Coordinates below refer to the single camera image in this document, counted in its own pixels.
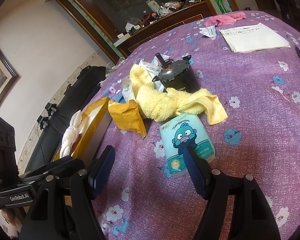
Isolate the blue cartoon tissue pack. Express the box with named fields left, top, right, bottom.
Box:
left=159, top=113, right=215, bottom=177

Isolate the white knotted cloth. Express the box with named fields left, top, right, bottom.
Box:
left=59, top=110, right=82, bottom=158

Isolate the yellow plastic mailer bag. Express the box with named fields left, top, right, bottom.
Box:
left=108, top=100, right=147, bottom=138

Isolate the white blue plastic packet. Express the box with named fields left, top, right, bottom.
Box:
left=130, top=57, right=166, bottom=92

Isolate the black sofa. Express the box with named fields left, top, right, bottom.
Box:
left=24, top=66, right=106, bottom=172

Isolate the yellow cardboard box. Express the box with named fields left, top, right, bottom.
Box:
left=53, top=97, right=112, bottom=166

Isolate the purple floral tablecloth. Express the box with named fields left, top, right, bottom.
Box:
left=90, top=10, right=300, bottom=240

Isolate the white crumpled sachet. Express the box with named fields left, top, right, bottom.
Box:
left=199, top=25, right=217, bottom=40

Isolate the white paper booklet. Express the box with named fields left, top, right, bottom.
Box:
left=219, top=23, right=290, bottom=53

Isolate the pink cloth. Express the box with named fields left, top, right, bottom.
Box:
left=205, top=11, right=246, bottom=27

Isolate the dark wooden cabinet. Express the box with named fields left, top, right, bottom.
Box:
left=55, top=0, right=216, bottom=62

